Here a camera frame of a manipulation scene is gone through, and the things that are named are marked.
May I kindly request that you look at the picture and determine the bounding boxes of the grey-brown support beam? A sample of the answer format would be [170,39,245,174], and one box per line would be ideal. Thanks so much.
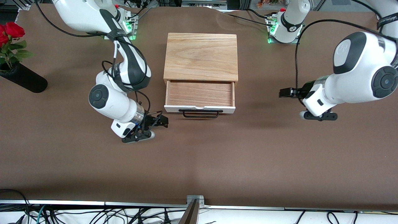
[178,199,199,224]

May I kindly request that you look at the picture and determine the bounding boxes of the wooden drawer with white front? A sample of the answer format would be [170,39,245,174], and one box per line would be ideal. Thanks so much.
[164,80,236,114]

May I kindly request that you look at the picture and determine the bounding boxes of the aluminium frame profile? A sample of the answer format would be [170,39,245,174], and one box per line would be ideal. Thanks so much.
[12,0,33,10]
[182,0,228,8]

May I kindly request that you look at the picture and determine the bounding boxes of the black cable with white sleeve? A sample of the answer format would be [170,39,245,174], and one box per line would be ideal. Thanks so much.
[102,37,152,116]

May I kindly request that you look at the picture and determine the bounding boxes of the black cylindrical vase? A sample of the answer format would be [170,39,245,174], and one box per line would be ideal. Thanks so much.
[0,61,48,93]

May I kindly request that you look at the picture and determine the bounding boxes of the brown table cover sheet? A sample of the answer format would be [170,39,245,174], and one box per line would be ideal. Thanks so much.
[0,3,398,210]

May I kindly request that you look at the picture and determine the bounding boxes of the green leafy rose stems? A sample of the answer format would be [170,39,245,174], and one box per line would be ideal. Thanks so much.
[0,38,33,71]

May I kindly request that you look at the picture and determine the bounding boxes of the grey metal bracket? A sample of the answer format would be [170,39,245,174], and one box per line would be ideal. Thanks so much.
[186,195,205,208]

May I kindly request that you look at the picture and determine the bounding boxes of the light wooden drawer cabinet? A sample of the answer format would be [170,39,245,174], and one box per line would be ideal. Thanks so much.
[164,33,239,87]

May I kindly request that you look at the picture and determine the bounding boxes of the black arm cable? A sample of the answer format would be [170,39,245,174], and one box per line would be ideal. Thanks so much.
[34,0,108,38]
[294,19,398,94]

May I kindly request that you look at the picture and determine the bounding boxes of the teal cable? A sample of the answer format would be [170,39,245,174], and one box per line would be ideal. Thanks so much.
[36,205,46,224]

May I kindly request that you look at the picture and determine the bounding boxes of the red artificial rose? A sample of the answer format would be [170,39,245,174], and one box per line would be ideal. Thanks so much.
[0,24,9,47]
[4,22,25,39]

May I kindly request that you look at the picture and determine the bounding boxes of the aluminium table edge rail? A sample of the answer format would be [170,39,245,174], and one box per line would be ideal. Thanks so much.
[0,199,398,212]

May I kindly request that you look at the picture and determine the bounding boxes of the black metal drawer handle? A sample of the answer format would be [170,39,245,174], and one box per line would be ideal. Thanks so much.
[179,109,224,119]

